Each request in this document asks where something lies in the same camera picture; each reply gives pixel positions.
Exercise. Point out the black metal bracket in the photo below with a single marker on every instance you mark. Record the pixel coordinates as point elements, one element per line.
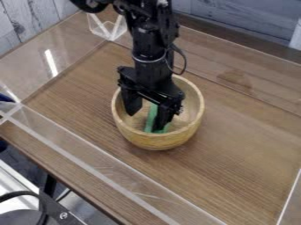
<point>58,214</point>

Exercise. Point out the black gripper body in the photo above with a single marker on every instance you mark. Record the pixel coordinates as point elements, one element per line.
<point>150,78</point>

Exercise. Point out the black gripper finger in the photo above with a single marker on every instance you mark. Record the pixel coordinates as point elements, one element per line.
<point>132,99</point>
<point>169,108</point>

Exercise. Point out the clear acrylic corner bracket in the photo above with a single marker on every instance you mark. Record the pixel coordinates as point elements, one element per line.
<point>107,30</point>

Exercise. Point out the brown wooden bowl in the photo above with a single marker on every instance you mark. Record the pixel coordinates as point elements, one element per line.
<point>178,131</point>

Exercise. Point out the clear acrylic tray wall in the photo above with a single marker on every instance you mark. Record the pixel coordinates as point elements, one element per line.
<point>89,146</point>

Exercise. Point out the black table leg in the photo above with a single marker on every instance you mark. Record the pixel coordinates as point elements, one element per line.
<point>50,185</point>

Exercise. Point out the green rectangular block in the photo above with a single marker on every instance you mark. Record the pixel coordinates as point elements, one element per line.
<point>150,120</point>

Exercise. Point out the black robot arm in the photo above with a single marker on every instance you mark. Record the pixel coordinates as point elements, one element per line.
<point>152,23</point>

